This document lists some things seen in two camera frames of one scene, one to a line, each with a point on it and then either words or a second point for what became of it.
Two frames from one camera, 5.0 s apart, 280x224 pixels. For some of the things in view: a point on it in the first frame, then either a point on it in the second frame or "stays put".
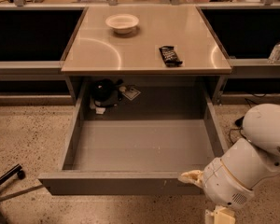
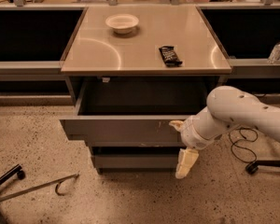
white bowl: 122,23 stays put
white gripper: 224,185 → 192,134
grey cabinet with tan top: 145,60 stays put
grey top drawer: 135,156 → 133,111
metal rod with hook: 3,197 stays put
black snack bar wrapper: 170,56 stays put
